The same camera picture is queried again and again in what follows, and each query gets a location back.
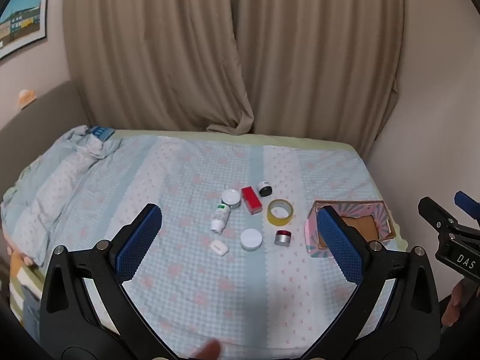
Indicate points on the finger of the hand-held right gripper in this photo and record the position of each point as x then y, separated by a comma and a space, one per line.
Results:
465, 199
431, 210

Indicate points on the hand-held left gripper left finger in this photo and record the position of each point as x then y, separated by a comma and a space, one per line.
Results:
140, 240

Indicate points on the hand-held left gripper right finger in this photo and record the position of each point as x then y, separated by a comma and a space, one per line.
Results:
337, 243

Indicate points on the pink striped cardboard box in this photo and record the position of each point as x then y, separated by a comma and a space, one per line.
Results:
380, 215

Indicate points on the red and silver jar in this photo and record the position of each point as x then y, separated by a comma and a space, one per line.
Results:
282, 238

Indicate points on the yellow tape roll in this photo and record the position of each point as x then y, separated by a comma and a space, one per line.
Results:
270, 215

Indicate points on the small white case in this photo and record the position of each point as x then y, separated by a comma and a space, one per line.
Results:
218, 248

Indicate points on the white plastic bottle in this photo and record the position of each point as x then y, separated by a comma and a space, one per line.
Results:
220, 217

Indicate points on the white round jar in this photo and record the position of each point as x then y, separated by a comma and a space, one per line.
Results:
251, 239

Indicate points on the small black jar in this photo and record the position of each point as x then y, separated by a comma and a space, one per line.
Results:
265, 188

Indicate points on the red box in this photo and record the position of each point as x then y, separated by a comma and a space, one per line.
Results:
251, 200

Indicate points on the white jar with clear base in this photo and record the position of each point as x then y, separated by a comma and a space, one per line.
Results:
230, 197

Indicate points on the person's right hand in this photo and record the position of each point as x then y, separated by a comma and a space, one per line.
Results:
453, 303

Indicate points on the person's left hand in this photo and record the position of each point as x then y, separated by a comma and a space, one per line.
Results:
206, 350

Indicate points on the bow-print bed sheet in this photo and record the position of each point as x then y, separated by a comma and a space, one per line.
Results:
195, 180

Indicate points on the crumpled light blue blanket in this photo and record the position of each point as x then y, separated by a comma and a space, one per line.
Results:
48, 187

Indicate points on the blue packet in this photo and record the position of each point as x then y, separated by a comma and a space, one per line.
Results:
100, 132

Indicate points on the striped green white cloth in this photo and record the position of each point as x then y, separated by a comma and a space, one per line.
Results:
20, 283

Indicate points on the light green mattress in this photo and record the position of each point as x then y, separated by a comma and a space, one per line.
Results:
225, 135

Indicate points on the grey-brown headboard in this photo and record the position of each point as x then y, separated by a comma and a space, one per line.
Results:
41, 116

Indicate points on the small peach-coloured object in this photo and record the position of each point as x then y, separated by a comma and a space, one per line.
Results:
25, 97

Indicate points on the beige curtain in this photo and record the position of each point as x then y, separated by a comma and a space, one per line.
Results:
150, 45
318, 45

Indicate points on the wall poster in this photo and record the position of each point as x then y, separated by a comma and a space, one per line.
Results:
22, 18

